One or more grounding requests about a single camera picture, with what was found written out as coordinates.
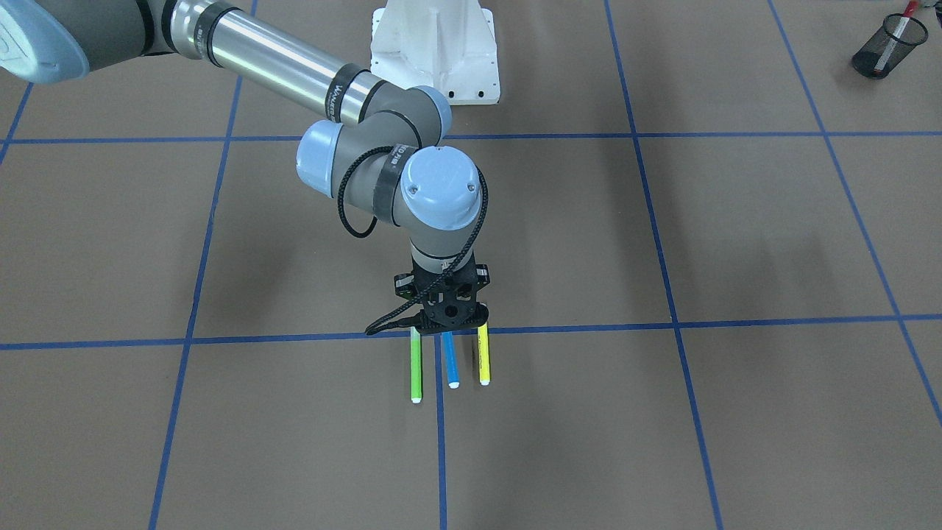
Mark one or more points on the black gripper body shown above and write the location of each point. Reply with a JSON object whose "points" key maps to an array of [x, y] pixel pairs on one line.
{"points": [[402, 285]]}

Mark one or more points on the blue highlighter marker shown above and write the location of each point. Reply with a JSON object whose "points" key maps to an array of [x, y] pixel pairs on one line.
{"points": [[451, 362]]}

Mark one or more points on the red and white marker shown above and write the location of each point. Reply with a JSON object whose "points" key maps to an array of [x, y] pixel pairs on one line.
{"points": [[895, 35]]}

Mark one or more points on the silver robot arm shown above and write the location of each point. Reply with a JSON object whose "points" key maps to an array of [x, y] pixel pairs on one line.
{"points": [[374, 146]]}

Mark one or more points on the yellow highlighter marker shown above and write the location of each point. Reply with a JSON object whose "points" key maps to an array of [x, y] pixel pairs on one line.
{"points": [[484, 363]]}

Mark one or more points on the green highlighter marker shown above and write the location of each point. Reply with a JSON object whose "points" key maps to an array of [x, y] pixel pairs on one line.
{"points": [[416, 366]]}

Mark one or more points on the black mesh pen cup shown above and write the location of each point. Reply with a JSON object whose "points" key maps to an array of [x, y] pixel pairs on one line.
{"points": [[863, 61]]}

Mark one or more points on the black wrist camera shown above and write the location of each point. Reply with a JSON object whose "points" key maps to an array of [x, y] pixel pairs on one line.
{"points": [[451, 311]]}

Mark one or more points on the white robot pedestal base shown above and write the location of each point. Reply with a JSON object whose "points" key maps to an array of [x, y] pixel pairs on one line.
{"points": [[448, 45]]}

